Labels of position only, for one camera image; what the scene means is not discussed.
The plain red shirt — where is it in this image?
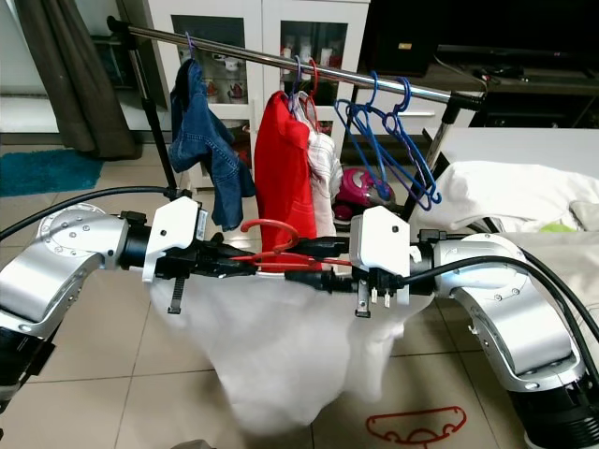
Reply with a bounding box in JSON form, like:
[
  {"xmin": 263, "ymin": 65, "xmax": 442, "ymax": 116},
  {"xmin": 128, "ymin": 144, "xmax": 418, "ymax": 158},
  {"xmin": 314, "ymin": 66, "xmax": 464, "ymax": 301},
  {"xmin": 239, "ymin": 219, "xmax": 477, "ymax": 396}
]
[{"xmin": 252, "ymin": 90, "xmax": 318, "ymax": 254}]

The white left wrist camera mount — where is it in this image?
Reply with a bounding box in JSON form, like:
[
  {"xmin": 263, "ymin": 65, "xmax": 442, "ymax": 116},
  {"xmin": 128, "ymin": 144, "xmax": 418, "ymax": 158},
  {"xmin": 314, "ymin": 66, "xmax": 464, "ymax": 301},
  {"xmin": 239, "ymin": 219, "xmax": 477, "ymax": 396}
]
[{"xmin": 143, "ymin": 196, "xmax": 210, "ymax": 282}]

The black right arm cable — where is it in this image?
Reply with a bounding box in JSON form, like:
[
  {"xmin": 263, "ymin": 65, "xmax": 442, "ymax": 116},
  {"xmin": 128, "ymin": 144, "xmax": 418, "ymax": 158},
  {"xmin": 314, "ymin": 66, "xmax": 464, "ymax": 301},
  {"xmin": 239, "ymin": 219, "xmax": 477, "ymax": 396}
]
[{"xmin": 395, "ymin": 252, "xmax": 599, "ymax": 375}]

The black television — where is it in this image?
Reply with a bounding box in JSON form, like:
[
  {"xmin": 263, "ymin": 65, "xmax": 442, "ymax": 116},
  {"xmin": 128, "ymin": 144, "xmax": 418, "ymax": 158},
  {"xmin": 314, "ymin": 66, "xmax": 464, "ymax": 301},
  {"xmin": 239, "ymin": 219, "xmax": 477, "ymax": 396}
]
[{"xmin": 431, "ymin": 0, "xmax": 599, "ymax": 53}]

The grey curtain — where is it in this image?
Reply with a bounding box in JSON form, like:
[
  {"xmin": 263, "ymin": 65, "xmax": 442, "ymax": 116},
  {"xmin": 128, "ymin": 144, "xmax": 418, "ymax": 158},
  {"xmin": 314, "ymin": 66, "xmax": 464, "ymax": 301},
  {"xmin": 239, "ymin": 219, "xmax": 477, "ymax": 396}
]
[{"xmin": 14, "ymin": 0, "xmax": 142, "ymax": 161}]

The red plastic hanger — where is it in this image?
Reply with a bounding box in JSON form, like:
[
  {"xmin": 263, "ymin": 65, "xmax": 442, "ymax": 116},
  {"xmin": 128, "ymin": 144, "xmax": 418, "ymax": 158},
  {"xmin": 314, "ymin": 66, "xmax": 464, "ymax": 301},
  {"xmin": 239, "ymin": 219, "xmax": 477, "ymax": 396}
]
[
  {"xmin": 305, "ymin": 57, "xmax": 323, "ymax": 129},
  {"xmin": 227, "ymin": 218, "xmax": 366, "ymax": 280},
  {"xmin": 364, "ymin": 405, "xmax": 470, "ymax": 446}
]

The metal clothes rack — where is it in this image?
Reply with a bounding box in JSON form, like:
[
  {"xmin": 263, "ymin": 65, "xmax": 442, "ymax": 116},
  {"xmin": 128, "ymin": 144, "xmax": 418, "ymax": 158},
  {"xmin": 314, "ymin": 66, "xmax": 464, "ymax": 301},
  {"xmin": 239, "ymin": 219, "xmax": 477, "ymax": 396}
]
[{"xmin": 105, "ymin": 14, "xmax": 488, "ymax": 225}]

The white crumpled garment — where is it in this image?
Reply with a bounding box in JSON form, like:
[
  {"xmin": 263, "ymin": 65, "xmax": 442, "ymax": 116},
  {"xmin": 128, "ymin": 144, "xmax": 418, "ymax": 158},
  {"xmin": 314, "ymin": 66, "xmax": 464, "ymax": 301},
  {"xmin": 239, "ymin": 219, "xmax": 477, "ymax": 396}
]
[{"xmin": 431, "ymin": 160, "xmax": 599, "ymax": 236}]

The black speaker box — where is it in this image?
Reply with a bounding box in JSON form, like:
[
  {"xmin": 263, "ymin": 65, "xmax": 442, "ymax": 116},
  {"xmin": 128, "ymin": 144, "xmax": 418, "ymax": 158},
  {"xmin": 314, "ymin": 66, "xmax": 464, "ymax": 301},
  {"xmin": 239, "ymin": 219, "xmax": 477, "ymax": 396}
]
[{"xmin": 359, "ymin": 0, "xmax": 437, "ymax": 79}]

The pink vacuum cleaner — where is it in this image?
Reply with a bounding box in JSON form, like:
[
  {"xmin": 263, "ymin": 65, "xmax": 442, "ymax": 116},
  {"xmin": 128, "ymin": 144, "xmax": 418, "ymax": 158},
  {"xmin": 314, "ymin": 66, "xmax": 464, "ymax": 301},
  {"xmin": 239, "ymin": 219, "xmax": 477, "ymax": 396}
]
[{"xmin": 336, "ymin": 166, "xmax": 386, "ymax": 212}]

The blue plastic hanger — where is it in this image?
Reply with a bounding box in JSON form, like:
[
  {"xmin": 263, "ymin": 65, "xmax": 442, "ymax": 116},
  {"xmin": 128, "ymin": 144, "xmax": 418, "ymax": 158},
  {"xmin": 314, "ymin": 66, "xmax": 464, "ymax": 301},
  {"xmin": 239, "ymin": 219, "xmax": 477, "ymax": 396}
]
[
  {"xmin": 379, "ymin": 76, "xmax": 444, "ymax": 212},
  {"xmin": 334, "ymin": 69, "xmax": 408, "ymax": 207}
]

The teal floor mat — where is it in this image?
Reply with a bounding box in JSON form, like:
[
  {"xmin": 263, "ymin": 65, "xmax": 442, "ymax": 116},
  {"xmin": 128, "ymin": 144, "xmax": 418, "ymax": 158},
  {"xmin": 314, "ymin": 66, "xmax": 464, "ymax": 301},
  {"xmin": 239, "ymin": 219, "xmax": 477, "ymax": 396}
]
[{"xmin": 0, "ymin": 149, "xmax": 100, "ymax": 198}]

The white patterned garment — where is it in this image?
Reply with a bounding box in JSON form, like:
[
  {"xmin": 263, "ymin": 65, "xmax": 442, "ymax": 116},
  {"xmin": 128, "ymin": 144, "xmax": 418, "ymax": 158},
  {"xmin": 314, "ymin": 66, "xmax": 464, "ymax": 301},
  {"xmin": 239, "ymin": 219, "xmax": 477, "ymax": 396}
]
[{"xmin": 303, "ymin": 122, "xmax": 343, "ymax": 240}]

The blue denim garment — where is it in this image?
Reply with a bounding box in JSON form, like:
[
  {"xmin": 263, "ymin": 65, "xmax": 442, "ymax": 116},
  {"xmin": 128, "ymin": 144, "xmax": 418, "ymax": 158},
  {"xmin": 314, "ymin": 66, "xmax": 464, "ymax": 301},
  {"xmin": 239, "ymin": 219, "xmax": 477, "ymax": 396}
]
[{"xmin": 168, "ymin": 58, "xmax": 256, "ymax": 231}]

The dark television stand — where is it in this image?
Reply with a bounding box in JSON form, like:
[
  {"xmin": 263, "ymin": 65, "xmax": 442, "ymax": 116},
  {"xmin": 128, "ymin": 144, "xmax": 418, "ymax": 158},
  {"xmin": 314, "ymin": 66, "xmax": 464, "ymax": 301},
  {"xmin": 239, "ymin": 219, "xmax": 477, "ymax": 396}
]
[{"xmin": 416, "ymin": 51, "xmax": 599, "ymax": 130}]

